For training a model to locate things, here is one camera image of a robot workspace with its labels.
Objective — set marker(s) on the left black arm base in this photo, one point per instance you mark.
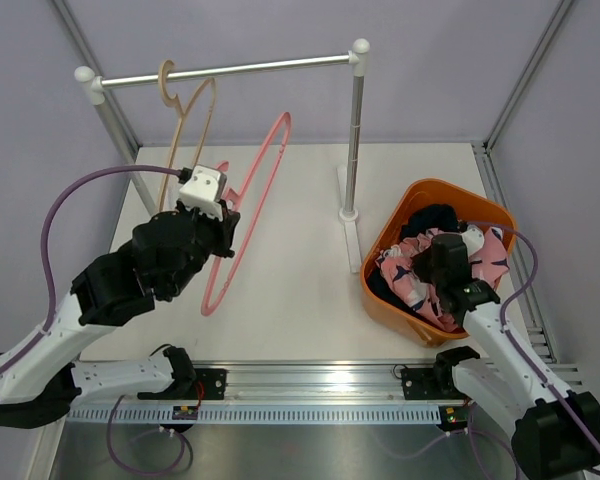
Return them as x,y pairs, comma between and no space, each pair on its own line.
209,383

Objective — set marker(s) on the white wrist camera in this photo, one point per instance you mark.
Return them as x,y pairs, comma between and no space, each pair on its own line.
202,187
473,239

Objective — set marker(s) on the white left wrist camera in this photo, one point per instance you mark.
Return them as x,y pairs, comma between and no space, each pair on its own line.
202,187

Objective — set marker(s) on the aluminium rail with cable duct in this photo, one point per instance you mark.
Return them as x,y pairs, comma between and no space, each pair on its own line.
323,393

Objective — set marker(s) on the orange plastic basket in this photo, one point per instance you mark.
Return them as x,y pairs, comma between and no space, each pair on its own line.
421,194

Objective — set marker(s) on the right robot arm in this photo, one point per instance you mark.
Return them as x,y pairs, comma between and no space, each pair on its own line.
553,430

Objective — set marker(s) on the white clothes rack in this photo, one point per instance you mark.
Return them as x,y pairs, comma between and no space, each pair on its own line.
95,87

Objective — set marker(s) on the pink shark print shorts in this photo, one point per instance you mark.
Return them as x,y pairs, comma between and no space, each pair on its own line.
488,265

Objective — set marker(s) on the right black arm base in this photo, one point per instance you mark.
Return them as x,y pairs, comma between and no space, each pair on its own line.
426,383

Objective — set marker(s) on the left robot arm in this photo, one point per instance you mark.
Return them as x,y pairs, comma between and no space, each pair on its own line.
155,265

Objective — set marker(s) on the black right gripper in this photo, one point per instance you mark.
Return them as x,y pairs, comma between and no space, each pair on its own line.
419,263

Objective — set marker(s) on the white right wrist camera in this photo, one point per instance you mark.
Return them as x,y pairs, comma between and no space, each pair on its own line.
473,239

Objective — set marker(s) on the navy blue shorts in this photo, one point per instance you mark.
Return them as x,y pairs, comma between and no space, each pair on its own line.
441,216

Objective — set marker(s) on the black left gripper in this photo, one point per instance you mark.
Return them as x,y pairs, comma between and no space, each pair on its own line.
224,230

